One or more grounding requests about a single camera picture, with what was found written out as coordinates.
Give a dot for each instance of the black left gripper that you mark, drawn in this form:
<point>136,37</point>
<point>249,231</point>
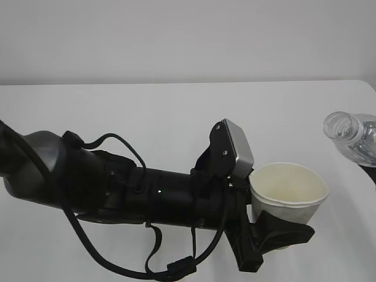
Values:
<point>220,203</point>

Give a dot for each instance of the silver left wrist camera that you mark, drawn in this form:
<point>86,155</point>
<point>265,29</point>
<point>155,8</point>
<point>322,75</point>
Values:
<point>244,159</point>

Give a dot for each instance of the white paper cup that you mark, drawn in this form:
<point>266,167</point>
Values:
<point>289,191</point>

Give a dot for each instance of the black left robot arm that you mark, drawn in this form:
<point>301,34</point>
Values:
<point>93,185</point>

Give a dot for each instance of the clear water bottle green label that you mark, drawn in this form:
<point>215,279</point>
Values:
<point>353,134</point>

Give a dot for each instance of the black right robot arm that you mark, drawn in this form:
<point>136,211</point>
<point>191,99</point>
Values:
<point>370,170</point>

